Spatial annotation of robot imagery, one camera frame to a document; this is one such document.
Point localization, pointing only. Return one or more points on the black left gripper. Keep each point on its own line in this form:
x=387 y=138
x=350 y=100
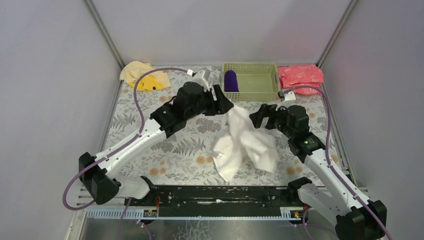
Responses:
x=214 y=99

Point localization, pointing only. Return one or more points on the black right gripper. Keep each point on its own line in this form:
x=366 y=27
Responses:
x=265 y=115

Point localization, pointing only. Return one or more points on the purple microfibre towel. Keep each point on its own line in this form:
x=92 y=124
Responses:
x=231 y=82

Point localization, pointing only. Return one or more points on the white towel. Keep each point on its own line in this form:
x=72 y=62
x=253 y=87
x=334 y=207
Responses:
x=242 y=141

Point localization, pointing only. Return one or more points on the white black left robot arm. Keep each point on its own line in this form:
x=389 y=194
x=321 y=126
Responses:
x=100 y=173

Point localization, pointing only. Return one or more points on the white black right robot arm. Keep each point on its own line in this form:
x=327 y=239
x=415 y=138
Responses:
x=351 y=212

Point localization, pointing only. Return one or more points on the green perforated plastic basket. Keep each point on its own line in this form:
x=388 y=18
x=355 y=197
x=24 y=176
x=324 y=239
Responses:
x=255 y=81

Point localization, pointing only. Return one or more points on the pink patterned plastic package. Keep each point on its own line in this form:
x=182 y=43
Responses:
x=300 y=75

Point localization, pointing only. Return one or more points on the yellow duck towel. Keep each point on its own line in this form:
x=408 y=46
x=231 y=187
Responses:
x=152 y=82

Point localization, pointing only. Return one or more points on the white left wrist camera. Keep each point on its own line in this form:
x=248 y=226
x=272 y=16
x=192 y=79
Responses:
x=200 y=77

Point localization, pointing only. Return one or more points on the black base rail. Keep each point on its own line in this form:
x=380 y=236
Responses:
x=220 y=201

